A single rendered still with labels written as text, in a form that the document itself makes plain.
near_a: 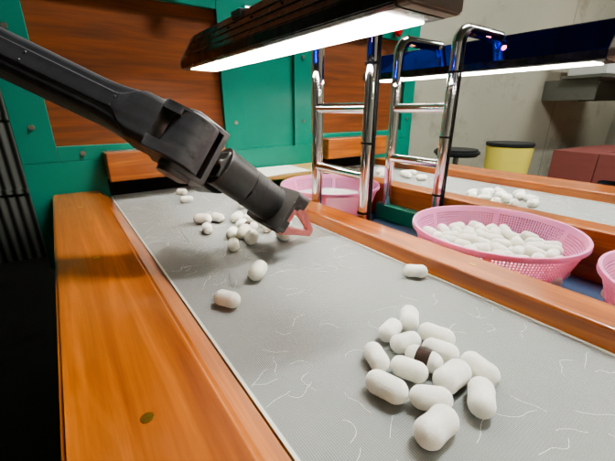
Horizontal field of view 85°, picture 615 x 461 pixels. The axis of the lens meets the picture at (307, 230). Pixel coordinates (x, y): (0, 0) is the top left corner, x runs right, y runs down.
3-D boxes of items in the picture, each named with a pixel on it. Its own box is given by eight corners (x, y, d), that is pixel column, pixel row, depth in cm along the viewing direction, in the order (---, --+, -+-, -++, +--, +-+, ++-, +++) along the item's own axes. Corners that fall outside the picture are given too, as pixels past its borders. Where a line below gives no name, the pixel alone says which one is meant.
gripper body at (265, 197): (274, 187, 58) (242, 162, 53) (308, 198, 50) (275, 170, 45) (253, 219, 57) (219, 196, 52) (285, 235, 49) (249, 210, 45)
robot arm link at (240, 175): (212, 178, 42) (233, 142, 44) (189, 177, 47) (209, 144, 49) (252, 206, 47) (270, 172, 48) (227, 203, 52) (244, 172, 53)
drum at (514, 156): (465, 206, 352) (476, 141, 330) (492, 201, 369) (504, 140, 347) (501, 217, 317) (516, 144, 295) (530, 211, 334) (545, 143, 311)
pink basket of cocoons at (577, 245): (585, 343, 43) (608, 276, 40) (386, 286, 57) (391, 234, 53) (569, 266, 64) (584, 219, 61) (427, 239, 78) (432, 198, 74)
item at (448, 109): (437, 237, 79) (469, 16, 64) (374, 216, 94) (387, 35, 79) (480, 221, 89) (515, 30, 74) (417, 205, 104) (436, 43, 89)
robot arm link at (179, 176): (160, 166, 39) (195, 106, 41) (132, 167, 47) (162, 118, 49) (239, 214, 47) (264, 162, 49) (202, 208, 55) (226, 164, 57)
